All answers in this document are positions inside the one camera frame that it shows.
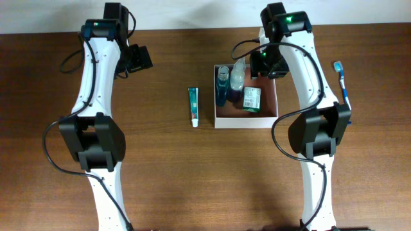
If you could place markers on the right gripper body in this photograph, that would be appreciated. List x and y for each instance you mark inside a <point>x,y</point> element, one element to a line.
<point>270,68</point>

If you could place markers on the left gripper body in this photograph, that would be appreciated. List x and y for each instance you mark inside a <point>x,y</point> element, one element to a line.
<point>141,59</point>

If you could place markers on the clear spray bottle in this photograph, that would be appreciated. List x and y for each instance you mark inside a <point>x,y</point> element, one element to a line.
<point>237,79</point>

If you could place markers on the green soap box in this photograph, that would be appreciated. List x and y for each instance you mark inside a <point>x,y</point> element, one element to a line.
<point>251,99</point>

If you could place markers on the teal mouthwash bottle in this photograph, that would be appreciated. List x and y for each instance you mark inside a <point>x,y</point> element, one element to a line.
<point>222,85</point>

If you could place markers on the blue white toothbrush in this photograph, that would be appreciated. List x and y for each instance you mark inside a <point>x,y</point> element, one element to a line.
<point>338,67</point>

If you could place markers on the green toothpaste tube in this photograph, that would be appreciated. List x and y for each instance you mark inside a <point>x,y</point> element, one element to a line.
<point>193,99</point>

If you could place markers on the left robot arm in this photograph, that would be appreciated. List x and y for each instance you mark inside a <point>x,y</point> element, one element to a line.
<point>92,137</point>

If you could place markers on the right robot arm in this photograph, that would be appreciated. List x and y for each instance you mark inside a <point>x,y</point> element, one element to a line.
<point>287,46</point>

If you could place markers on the white square cardboard box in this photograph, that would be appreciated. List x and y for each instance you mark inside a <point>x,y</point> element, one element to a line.
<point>231,115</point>

